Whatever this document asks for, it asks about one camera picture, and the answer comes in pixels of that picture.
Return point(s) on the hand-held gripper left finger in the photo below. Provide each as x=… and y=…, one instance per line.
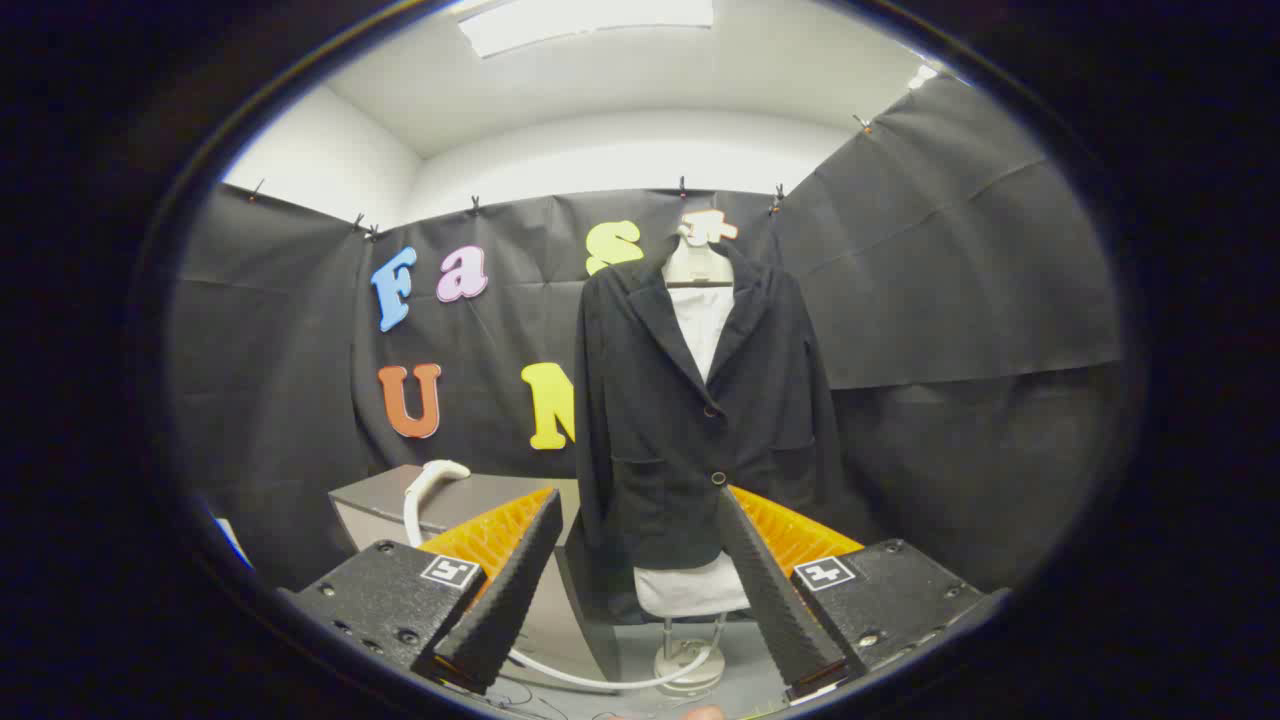
x=505, y=600

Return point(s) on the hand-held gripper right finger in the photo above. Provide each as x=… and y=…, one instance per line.
x=775, y=600

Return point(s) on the black jacket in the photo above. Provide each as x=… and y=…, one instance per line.
x=660, y=440

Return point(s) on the grey cabinet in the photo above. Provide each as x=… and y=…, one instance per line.
x=385, y=505

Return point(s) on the white dress form mannequin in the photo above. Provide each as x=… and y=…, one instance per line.
x=702, y=325

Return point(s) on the black backdrop cloth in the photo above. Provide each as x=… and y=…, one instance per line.
x=950, y=300

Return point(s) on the small ceiling light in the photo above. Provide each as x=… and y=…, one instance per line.
x=922, y=76

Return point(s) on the large ceiling light panel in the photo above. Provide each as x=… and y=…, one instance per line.
x=590, y=22

